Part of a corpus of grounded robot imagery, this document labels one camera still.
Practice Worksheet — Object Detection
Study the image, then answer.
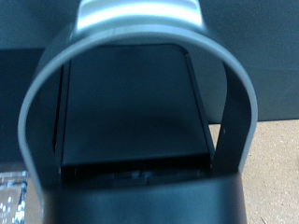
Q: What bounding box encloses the dark grey back panel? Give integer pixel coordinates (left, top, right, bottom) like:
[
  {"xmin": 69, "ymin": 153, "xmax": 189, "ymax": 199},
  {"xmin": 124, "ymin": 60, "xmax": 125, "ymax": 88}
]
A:
[{"xmin": 0, "ymin": 0, "xmax": 299, "ymax": 123}]

